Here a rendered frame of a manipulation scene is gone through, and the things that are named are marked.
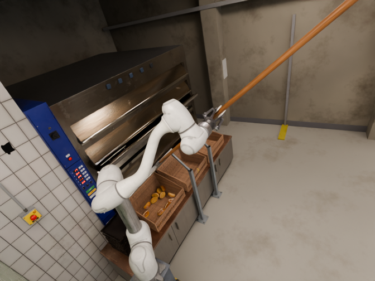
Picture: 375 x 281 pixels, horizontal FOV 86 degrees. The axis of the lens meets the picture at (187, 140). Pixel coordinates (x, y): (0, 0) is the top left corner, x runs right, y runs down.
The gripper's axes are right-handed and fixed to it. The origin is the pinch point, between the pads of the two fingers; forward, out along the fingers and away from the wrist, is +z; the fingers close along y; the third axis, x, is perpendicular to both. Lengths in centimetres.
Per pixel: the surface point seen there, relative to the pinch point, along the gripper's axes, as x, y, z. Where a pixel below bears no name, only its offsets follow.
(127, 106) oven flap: -104, -66, 28
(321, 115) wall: -62, 163, 314
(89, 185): -133, -31, -47
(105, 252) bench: -177, 30, -72
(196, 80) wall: -211, -63, 304
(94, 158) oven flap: -122, -46, -29
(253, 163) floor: -150, 127, 173
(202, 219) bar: -173, 105, 35
